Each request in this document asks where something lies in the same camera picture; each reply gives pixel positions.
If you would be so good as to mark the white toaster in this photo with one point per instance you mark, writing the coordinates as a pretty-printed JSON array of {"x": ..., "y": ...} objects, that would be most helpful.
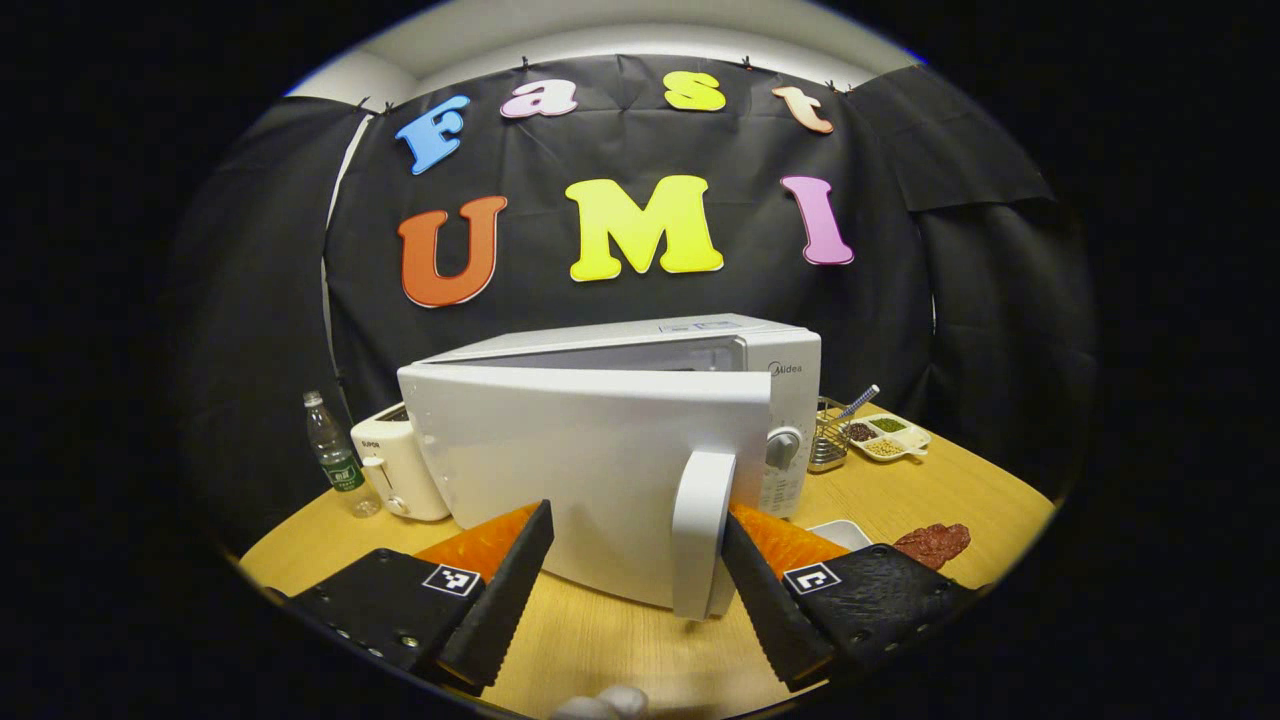
[{"x": 400, "y": 465}]

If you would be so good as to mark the clear plastic water bottle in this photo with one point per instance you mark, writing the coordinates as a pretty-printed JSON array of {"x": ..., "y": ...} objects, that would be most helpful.
[{"x": 338, "y": 460}]

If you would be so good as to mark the white rectangular tray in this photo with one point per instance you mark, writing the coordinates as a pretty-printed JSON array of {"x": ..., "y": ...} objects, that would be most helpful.
[{"x": 840, "y": 532}]

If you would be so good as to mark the white microwave oven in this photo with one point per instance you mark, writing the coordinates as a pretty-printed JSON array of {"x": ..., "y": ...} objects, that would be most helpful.
[{"x": 580, "y": 470}]

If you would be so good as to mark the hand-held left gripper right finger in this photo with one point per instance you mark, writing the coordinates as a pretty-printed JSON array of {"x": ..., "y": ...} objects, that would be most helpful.
[{"x": 770, "y": 610}]

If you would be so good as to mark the white divided dish of beans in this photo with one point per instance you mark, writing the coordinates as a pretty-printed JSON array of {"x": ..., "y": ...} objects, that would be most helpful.
[{"x": 888, "y": 438}]

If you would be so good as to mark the brown meat piece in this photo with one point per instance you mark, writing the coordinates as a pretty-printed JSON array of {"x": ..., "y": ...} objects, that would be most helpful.
[{"x": 932, "y": 545}]

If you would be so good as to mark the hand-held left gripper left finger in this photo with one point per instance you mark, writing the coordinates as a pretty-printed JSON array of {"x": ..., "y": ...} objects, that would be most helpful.
[{"x": 500, "y": 590}]

